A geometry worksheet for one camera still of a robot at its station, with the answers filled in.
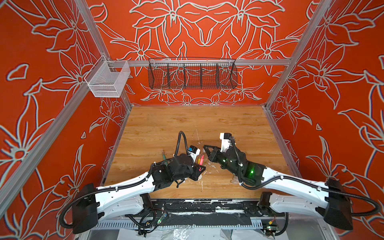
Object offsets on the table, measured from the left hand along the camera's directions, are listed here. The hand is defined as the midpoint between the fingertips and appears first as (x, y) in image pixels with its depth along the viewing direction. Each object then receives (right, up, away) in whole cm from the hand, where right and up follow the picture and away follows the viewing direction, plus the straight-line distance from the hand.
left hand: (205, 167), depth 71 cm
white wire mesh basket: (-61, +50, +22) cm, 82 cm away
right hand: (-2, +10, -1) cm, 11 cm away
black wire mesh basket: (-10, +55, +29) cm, 63 cm away
